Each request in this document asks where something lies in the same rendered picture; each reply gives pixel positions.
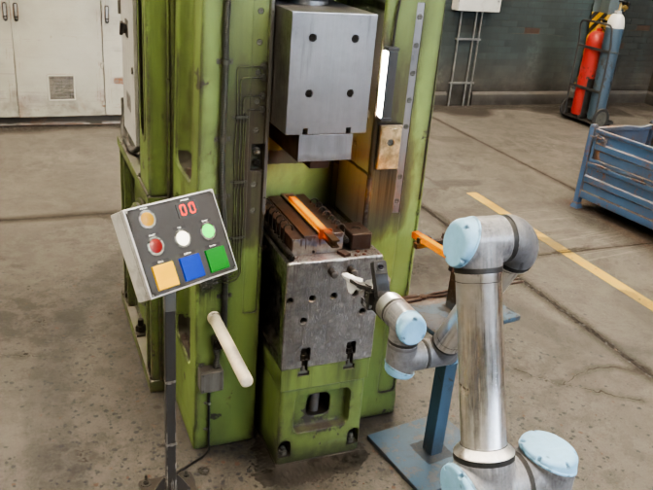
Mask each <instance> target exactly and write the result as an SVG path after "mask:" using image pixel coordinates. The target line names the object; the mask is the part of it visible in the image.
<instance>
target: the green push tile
mask: <svg viewBox="0 0 653 490"><path fill-rule="evenodd" d="M204 253H205V256H206V259H207V263H208V265H209V268H210V271H211V273H213V272H216V271H219V270H222V269H225V268H228V267H230V265H229V262H228V259H227V256H226V252H225V249H224V246H223V245H222V246H219V247H215V248H212V249H209V250H206V251H204Z"/></svg>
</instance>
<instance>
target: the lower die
mask: <svg viewBox="0 0 653 490"><path fill-rule="evenodd" d="M285 194H293V195H294V196H296V197H297V198H298V199H299V200H300V201H301V202H302V203H303V204H304V205H305V206H306V207H307V208H308V209H309V210H310V211H311V212H312V213H313V214H314V215H315V216H316V217H317V218H318V219H319V220H320V221H321V223H322V224H323V225H324V226H325V227H326V228H332V233H333V234H334V235H335V236H336V237H337V238H338V239H339V240H340V242H337V245H338V246H339V248H331V247H330V246H329V245H328V244H327V243H326V242H325V241H324V240H323V239H320V238H319V233H320V232H319V231H318V230H317V228H316V227H315V226H314V225H313V224H312V223H311V222H310V221H309V220H308V219H307V218H306V217H305V216H304V215H303V214H302V213H301V212H300V211H299V210H298V209H297V208H296V207H295V206H294V205H293V203H292V202H291V201H290V200H289V199H288V198H287V197H286V196H285ZM268 198H269V199H270V202H272V203H273V204H274V206H276V207H277V209H278V210H279V211H281V214H282V215H284V216H285V219H287V220H289V222H290V224H292V225H293V230H292V227H291V226H290V225H288V226H286V227H285V244H286V245H287V246H288V248H289V249H290V250H291V251H292V253H293V254H294V255H295V256H302V255H313V254H322V253H333V252H337V251H338V250H341V249H342V245H343V234H344V232H343V231H342V230H341V229H340V228H339V227H337V228H335V227H336V224H335V223H331V219H330V218H328V220H327V215H326V214H324V215H322V214H323V212H322V211H321V210H320V211H318V209H319V208H318V207H317V206H315V207H314V203H313V202H311V203H310V199H309V198H308V197H307V196H306V195H305V194H304V193H303V194H294V193H293V192H289V193H281V195H278V196H269V197H268ZM270 206H272V204H271V203H270V204H267V205H266V213H265V218H266V221H267V217H268V208H269V207H270ZM275 210H276V208H271V209H270V211H269V224H270V226H271V216H272V212H273V211H275ZM278 215H280V213H279V212H277V213H276V212H275V213H274V214H273V229H274V230H275V219H276V217H277V216H278ZM283 219H284V218H283V217H282V216H281V217H278V218H277V234H278V235H279V223H280V221H281V220H283ZM287 223H288V222H287V221H283V222H282V223H281V234H280V235H281V239H282V240H283V227H284V225H285V224H287ZM312 251H315V253H312Z"/></svg>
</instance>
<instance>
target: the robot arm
mask: <svg viewBox="0 0 653 490"><path fill-rule="evenodd" d="M538 251H539V242H538V238H537V234H536V232H535V230H534V229H533V227H532V226H531V225H530V224H529V223H528V222H527V221H526V220H524V219H523V218H521V217H518V216H515V215H511V214H501V215H492V216H479V217H475V216H469V217H466V218H460V219H457V220H455V221H454V222H452V223H451V224H450V226H449V227H448V228H447V230H446V232H445V235H444V239H443V254H444V257H446V258H445V261H446V262H447V263H448V264H449V265H450V266H452V267H454V274H455V280H456V305H455V306H454V308H453V309H452V310H451V312H450V313H449V315H448V316H447V318H446V319H445V320H444V322H443V323H442V325H441V326H440V328H439V329H438V330H437V331H436V332H435V333H434V335H433V336H432V337H430V338H424V336H425V334H426V331H427V325H426V322H425V320H424V319H423V317H422V316H421V315H420V313H418V312H417V311H415V310H414V309H413V308H412V307H411V306H410V305H409V304H408V303H407V302H406V301H405V300H404V299H403V298H402V297H401V296H400V295H399V294H398V293H394V292H390V284H391V278H390V277H389V275H388V270H387V263H386V261H384V260H381V261H374V262H371V263H370V267H371V275H372V279H371V280H366V281H365V283H364V282H362V278H359V277H356V276H354V275H352V274H349V273H348V272H346V273H342V276H343V278H344V279H345V280H346V281H347V288H348V292H349V293H350V294H353V293H354V291H355V290H358V291H361V290H365V291H364V296H363V297H361V304H362V305H363V306H364V307H365V309H366V310H373V311H374V312H375V313H376V314H377V316H378V317H379V318H380V319H382V320H383V321H384V322H385V323H386V325H387V326H388V327H389V335H388V342H387V350H386V358H385V371H386V373H387V374H388V375H390V376H392V377H394V378H397V379H403V380H405V379H409V378H411V377H412V376H413V375H414V371H415V370H421V369H425V368H436V367H443V366H451V365H453V364H456V363H458V366H459V395H460V423H461V440H460V441H459V442H458V443H457V444H456V445H455V446H454V448H453V463H447V464H446V465H444V466H443V468H442V470H441V473H440V483H441V490H572V486H573V483H574V480H575V476H576V474H577V466H578V456H577V453H576V451H575V450H574V448H573V447H572V446H571V445H570V444H569V443H568V442H567V441H565V440H564V439H562V438H560V437H558V436H556V435H554V434H551V433H548V432H544V431H528V432H525V433H524V434H522V436H521V438H520V439H519V445H518V447H517V448H515V449H514V448H513V447H512V446H511V445H510V444H509V443H508V442H507V441H506V410H505V375H504V340H503V305H502V294H503V293H504V291H505V290H506V289H507V288H508V286H509V285H510V284H511V282H512V281H513V280H514V279H515V277H516V276H517V275H518V274H522V273H525V272H527V271H528V270H530V268H531V267H532V266H533V264H534V263H535V261H536V259H537V256H538ZM363 301H365V303H366V306H365V305H364V304H363ZM369 305H372V307H370V308H369Z"/></svg>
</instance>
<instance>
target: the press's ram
mask: <svg viewBox="0 0 653 490"><path fill-rule="evenodd" d="M377 18H378V15H377V14H373V13H371V12H368V11H365V10H361V9H358V8H355V7H352V6H348V5H345V4H342V3H339V2H336V1H332V0H328V5H326V6H312V5H301V4H294V3H290V2H288V0H275V20H274V40H273V60H272V81H271V100H270V122H271V123H272V124H273V125H274V126H276V127H277V128H278V129H279V130H280V131H282V132H283V133H284V134H285V135H302V131H303V132H304V133H306V134H338V133H346V131H348V132H349V133H366V124H367V114H368V104H369V94H370V85H371V76H372V66H373V56H374V47H375V38H376V28H377Z"/></svg>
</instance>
